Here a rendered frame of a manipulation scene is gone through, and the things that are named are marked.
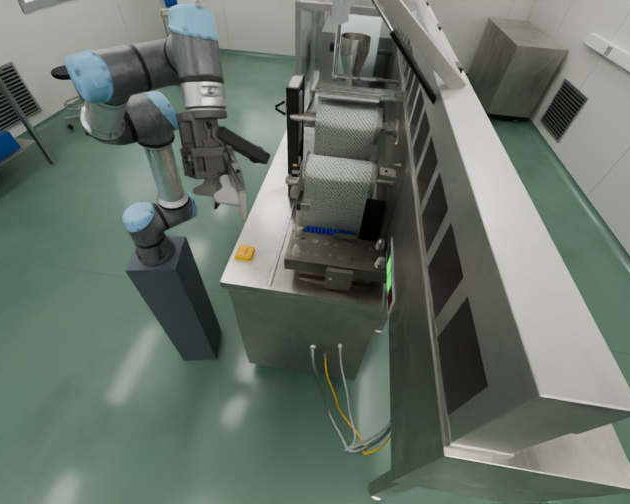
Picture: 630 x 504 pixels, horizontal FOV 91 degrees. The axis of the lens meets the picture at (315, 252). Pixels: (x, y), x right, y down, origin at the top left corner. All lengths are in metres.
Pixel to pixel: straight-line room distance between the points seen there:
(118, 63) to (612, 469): 0.95
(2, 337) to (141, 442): 1.22
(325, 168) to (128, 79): 0.67
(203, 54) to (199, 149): 0.15
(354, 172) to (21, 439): 2.15
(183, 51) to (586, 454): 0.84
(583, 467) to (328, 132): 1.16
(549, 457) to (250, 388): 1.66
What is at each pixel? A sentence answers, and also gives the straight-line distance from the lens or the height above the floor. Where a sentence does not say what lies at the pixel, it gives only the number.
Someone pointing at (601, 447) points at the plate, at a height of 1.44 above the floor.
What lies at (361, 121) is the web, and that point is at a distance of 1.30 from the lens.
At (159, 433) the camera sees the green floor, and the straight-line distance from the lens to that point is 2.09.
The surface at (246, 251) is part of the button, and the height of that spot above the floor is 0.92.
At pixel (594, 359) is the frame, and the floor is 1.65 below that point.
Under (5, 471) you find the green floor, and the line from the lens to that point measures 2.40.
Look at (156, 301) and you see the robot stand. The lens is 1.62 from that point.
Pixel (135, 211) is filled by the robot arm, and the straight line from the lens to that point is 1.34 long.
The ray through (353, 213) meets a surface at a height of 1.13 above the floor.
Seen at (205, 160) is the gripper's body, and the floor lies 1.60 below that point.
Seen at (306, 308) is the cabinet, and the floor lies 0.80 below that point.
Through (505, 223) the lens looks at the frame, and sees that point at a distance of 0.47.
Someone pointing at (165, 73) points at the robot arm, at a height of 1.70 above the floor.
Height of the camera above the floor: 1.91
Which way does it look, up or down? 48 degrees down
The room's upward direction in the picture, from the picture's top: 4 degrees clockwise
